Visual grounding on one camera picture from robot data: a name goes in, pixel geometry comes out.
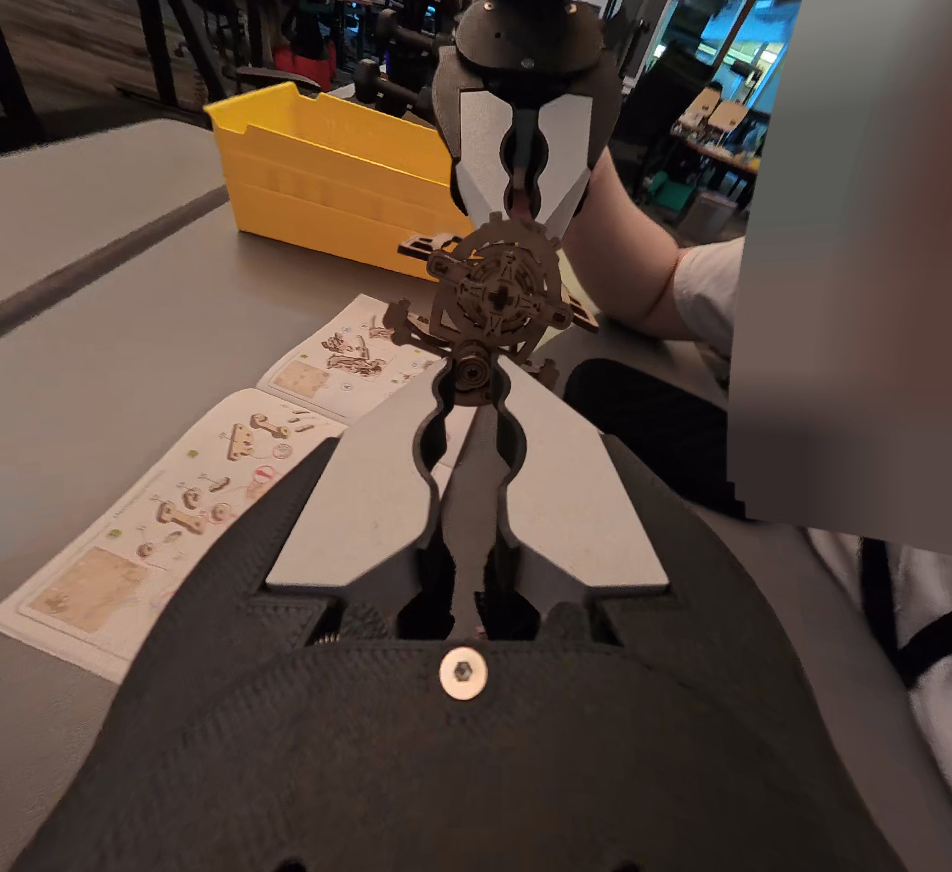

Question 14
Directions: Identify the black office chair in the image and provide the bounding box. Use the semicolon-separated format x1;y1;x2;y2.
189;0;322;100

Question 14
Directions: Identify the green crate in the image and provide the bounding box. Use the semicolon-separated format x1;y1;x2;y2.
646;173;700;215

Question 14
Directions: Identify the rack of black dumbbells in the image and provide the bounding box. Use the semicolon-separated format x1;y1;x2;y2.
353;0;477;122

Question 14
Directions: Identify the wooden desk with black legs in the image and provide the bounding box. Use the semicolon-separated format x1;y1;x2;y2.
59;0;232;111

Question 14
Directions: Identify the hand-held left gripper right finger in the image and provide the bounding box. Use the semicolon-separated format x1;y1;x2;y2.
487;357;670;601

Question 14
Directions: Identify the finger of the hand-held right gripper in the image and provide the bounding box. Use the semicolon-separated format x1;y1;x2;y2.
451;90;525;222
530;93;596;230

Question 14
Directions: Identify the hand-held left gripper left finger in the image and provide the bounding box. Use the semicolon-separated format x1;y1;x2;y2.
265;359;458;601

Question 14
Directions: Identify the person's right forearm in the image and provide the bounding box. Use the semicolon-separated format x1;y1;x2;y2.
584;143;747;360

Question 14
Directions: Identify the grey trash bin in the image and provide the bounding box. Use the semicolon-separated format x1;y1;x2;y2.
680;189;747;242

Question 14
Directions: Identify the red bag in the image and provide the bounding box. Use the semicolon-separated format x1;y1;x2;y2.
274;43;336;81

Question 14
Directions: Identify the yellow plastic bin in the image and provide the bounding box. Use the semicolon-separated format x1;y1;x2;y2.
203;81;477;283

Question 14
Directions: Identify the illustrated instruction booklet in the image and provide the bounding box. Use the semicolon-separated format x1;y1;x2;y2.
0;292;455;687

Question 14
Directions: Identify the grey metal cabinet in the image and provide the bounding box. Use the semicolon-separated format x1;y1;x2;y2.
606;0;685;81

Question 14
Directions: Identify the black harness strap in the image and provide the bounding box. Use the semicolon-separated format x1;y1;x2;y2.
861;536;952;691

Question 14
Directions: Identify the wooden mechanical model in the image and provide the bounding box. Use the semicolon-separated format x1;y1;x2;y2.
385;212;602;639

